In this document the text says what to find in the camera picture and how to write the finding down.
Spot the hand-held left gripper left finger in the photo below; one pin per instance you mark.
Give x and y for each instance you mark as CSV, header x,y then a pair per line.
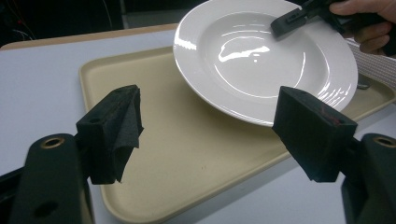
x,y
109,133

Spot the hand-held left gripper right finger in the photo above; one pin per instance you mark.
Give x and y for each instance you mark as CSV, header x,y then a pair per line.
x,y
311,133

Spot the white round plate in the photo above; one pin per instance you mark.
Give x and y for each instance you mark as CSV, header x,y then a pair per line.
x,y
255,68

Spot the beige plastic tray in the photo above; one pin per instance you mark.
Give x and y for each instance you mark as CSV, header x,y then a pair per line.
x,y
186,155

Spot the grey striped placemat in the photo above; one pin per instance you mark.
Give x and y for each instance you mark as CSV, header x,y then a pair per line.
x,y
376,67

